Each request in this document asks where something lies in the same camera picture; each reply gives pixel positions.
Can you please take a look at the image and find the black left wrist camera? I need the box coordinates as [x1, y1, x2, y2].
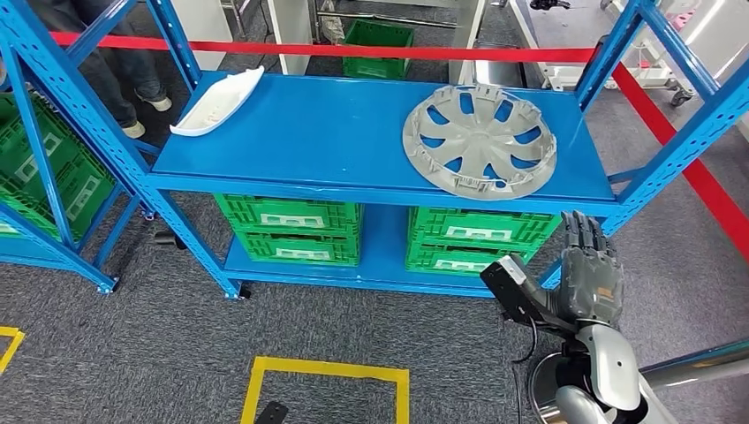
[253, 400, 291, 424]

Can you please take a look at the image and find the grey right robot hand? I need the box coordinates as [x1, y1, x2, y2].
[557, 210, 627, 330]

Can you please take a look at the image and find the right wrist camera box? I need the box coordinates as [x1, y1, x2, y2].
[479, 254, 579, 339]

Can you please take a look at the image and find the white cabinet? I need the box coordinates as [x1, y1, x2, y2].
[169, 0, 235, 72]

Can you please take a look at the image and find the red barrier belt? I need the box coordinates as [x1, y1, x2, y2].
[49, 31, 599, 64]
[610, 60, 749, 262]

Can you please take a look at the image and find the black plastic spool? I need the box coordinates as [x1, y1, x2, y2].
[152, 229, 189, 252]

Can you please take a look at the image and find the blue metal shelf rack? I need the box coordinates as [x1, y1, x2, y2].
[0, 43, 145, 296]
[0, 0, 749, 301]

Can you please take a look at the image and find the white machine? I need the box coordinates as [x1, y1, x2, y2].
[661, 0, 749, 141]

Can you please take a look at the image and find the white plastic trim part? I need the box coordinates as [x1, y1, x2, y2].
[169, 64, 266, 140]

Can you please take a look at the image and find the black belt stanchion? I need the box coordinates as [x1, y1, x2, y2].
[592, 34, 615, 64]

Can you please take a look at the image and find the white desk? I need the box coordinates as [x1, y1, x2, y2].
[265, 0, 488, 87]

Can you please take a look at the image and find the person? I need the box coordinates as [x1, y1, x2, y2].
[26, 0, 174, 140]

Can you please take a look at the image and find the white tube frame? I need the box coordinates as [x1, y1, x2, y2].
[507, 0, 698, 108]

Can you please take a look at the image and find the black computer case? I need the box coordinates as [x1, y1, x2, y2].
[473, 57, 528, 89]

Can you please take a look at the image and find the black camera cable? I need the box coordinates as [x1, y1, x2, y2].
[511, 315, 540, 424]

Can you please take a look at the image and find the grey wheel cover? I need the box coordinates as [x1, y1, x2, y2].
[401, 82, 559, 202]

